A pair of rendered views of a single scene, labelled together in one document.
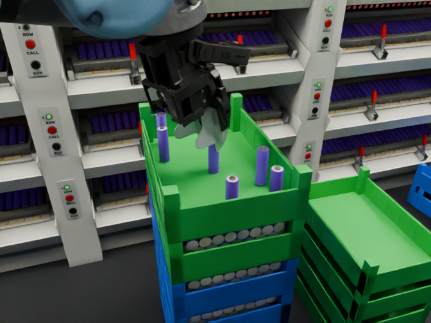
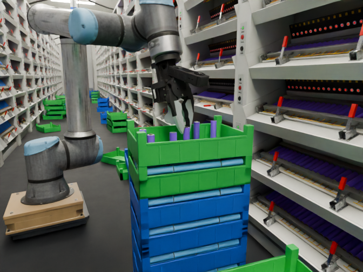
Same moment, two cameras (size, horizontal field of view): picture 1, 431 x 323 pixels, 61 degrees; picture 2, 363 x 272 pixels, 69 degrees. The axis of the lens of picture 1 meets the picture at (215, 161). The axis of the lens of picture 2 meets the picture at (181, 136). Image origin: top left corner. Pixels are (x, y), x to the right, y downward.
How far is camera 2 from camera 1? 0.87 m
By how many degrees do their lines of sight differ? 81
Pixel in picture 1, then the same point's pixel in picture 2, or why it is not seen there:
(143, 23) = (77, 39)
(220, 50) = (178, 72)
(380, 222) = not seen: outside the picture
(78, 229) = not seen: hidden behind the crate
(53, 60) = (244, 97)
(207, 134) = (169, 115)
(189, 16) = (152, 51)
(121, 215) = (255, 212)
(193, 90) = (158, 86)
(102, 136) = (266, 155)
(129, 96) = (269, 129)
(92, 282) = not seen: hidden behind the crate
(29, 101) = (235, 116)
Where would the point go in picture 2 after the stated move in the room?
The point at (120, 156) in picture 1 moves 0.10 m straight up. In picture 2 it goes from (262, 169) to (263, 144)
